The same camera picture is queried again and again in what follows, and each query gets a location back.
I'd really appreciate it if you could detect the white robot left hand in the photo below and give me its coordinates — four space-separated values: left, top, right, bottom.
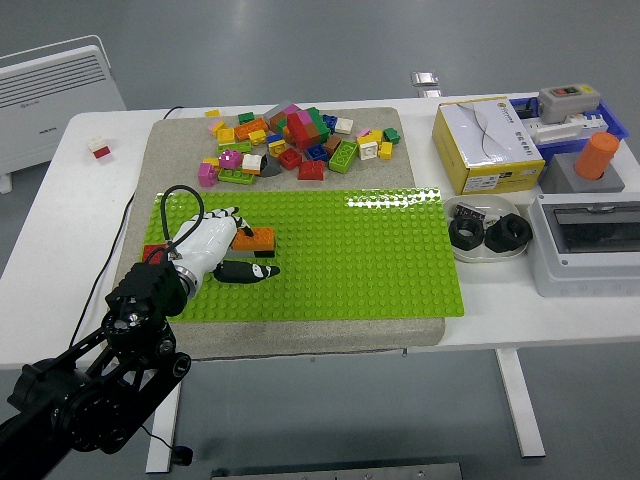
172 205 282 296

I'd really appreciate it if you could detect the orange building brick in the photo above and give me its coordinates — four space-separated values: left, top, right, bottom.
230 227 276 253

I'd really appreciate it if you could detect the grey sloped brick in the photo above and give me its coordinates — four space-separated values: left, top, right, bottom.
258 153 284 178

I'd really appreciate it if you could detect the long orange brick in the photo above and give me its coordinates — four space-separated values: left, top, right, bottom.
232 118 270 141

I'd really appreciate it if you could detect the white and red brick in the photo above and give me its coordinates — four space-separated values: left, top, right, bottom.
86 135 114 160

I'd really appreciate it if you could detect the green studded baseplate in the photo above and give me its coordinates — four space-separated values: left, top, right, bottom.
142 187 466 321

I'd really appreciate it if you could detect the large grey brick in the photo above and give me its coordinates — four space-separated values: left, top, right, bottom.
262 99 301 130

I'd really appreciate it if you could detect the multicolour joined brick stack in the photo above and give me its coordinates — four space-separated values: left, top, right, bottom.
282 106 332 150

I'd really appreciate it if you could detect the wide lime green brick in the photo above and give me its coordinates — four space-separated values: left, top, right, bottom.
327 139 359 175

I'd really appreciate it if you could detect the grey-brown mat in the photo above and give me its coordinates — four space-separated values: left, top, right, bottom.
112 105 447 361

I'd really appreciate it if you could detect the white table leg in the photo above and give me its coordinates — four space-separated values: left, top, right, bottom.
144 363 185 475
494 348 546 459

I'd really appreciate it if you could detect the white panel heater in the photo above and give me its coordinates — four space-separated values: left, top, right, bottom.
0 33 127 195

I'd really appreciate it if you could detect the large black hex nut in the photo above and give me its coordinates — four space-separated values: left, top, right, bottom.
483 212 530 254
447 215 486 260

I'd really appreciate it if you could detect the small black circuit module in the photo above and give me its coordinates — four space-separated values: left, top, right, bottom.
452 200 489 221

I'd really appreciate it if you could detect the grey metal plate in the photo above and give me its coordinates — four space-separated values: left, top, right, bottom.
210 461 464 480

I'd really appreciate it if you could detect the yellow and white carton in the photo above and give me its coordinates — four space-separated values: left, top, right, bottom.
431 96 546 196

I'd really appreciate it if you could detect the white dish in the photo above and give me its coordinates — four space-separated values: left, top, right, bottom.
439 194 532 264

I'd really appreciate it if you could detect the grey block holder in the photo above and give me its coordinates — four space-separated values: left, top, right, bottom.
538 152 626 195

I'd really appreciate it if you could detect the white terminal block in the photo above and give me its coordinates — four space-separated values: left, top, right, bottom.
522 112 609 146

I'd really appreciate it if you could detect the orange cylinder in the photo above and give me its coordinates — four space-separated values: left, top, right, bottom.
573 131 621 181

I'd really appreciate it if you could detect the blue plastic tray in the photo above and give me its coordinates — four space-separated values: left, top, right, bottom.
509 95 630 160

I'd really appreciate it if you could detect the white electrical enclosure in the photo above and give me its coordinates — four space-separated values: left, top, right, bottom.
525 192 640 299

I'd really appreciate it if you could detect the grey push-button switch box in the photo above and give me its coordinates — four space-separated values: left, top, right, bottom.
537 84 601 125

